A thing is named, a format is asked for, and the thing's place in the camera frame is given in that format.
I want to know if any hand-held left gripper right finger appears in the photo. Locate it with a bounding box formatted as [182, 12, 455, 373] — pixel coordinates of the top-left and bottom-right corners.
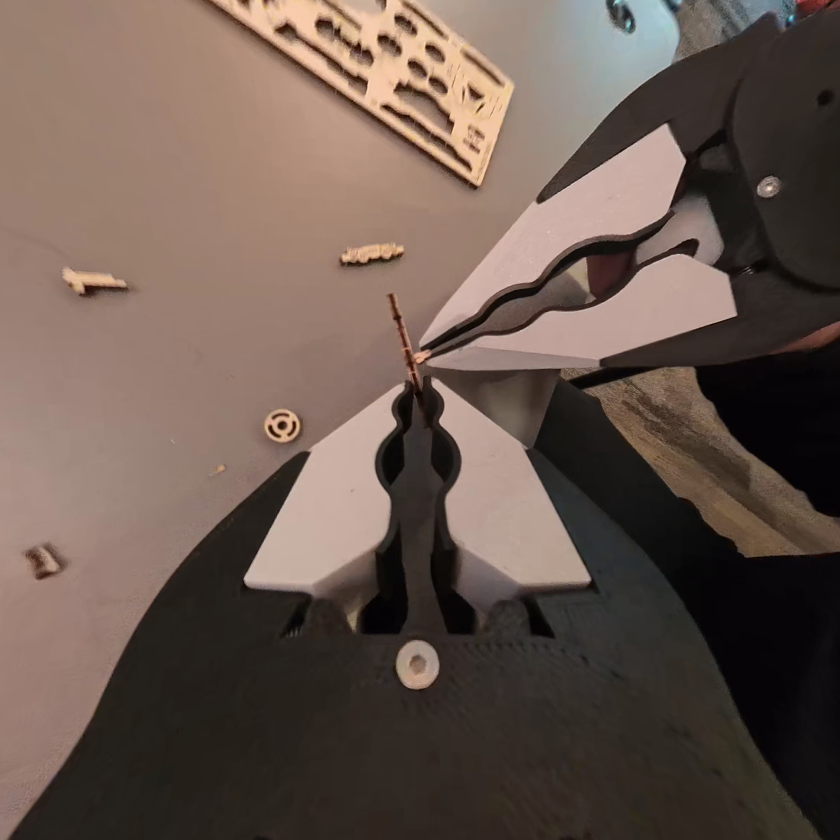
[423, 376, 593, 632]

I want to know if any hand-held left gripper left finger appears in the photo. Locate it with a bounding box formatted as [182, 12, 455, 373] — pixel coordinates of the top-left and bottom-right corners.
[243, 382, 413, 634]

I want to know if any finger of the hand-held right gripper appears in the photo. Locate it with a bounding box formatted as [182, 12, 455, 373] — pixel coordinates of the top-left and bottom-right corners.
[419, 125, 691, 350]
[428, 205, 739, 374]

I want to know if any round wooden wheel part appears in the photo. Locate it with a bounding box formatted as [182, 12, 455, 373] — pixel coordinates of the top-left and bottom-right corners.
[263, 407, 305, 445]

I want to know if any slender wooden frame part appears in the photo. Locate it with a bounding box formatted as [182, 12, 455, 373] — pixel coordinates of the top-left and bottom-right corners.
[386, 291, 431, 429]

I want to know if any wooden track chain part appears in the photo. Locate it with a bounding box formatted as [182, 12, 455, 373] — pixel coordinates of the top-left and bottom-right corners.
[339, 242, 406, 267]

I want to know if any thin wooden parts sheet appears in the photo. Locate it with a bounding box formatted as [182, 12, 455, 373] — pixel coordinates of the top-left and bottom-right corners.
[209, 0, 517, 189]

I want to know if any person's right forearm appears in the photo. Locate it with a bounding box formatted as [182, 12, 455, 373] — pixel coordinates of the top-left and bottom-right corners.
[696, 344, 840, 519]

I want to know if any person's right hand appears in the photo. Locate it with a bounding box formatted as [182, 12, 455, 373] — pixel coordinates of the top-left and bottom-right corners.
[786, 322, 840, 353]

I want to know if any small wooden hook part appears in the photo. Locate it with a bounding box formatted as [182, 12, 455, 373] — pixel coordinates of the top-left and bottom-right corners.
[24, 542, 67, 580]

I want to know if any small T-shaped wooden part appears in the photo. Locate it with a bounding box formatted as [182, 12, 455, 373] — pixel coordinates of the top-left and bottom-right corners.
[60, 266, 130, 297]

